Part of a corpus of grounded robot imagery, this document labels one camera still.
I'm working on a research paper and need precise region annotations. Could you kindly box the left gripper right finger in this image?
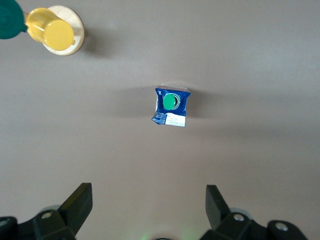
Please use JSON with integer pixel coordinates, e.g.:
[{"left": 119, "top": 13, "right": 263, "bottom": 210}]
[{"left": 199, "top": 184, "right": 308, "bottom": 240}]

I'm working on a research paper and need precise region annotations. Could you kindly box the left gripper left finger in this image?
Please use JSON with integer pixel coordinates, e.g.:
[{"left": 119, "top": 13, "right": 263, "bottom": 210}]
[{"left": 0, "top": 182, "right": 93, "bottom": 240}]

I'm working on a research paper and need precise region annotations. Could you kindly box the blue Pascual milk carton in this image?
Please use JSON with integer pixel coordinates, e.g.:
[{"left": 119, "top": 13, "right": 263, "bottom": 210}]
[{"left": 150, "top": 84, "right": 191, "bottom": 128}]

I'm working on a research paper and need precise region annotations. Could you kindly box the green plastic cup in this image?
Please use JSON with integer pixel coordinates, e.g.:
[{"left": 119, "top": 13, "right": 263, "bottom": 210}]
[{"left": 0, "top": 0, "right": 27, "bottom": 40}]

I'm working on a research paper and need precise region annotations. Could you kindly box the wooden cup stand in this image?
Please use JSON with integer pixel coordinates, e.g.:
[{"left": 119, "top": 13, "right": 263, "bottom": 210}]
[{"left": 22, "top": 5, "right": 85, "bottom": 56}]

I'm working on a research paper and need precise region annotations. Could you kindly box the yellow plastic cup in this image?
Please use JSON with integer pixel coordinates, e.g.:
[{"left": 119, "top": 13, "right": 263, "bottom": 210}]
[{"left": 24, "top": 7, "right": 76, "bottom": 52}]

